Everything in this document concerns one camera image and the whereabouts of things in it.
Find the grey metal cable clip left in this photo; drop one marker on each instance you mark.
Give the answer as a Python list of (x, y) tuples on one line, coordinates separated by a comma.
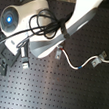
[(58, 52)]

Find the grey metal cable clip right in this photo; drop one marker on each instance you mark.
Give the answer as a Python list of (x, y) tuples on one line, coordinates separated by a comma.
[(97, 61)]

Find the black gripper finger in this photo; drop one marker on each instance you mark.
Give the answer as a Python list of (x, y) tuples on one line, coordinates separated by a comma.
[(14, 60), (2, 56)]

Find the black perforated board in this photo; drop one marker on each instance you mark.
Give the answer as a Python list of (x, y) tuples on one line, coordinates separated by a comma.
[(70, 82)]

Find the grey gripper body block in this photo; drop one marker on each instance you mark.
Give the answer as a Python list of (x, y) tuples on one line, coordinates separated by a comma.
[(11, 44)]

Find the silver usb connector plug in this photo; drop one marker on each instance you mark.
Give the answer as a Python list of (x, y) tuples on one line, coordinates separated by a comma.
[(24, 54)]

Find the grey metal cable clip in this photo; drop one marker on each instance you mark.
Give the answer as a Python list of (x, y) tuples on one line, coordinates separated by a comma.
[(58, 52), (97, 61)]

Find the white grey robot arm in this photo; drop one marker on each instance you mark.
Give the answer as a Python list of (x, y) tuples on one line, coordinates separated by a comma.
[(33, 21)]

